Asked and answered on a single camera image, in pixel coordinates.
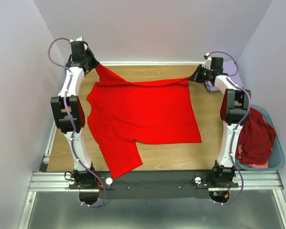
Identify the teal plastic basket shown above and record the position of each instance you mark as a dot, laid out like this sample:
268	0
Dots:
277	158

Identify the bright red t shirt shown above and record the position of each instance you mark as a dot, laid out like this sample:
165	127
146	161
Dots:
124	113

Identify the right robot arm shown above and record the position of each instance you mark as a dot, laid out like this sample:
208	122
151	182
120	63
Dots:
234	112

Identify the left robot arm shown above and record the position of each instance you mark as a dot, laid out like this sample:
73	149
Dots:
68	112

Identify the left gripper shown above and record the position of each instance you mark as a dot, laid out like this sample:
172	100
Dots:
94	62

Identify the folded lavender t shirt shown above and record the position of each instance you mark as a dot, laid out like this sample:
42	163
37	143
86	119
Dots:
229	68

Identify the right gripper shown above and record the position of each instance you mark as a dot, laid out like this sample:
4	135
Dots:
195	77

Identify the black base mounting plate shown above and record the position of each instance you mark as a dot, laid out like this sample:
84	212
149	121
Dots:
153	184

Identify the dark red t shirt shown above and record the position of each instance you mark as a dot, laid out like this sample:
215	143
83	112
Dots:
257	137

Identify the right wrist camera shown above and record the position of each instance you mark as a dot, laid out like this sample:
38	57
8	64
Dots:
207	63

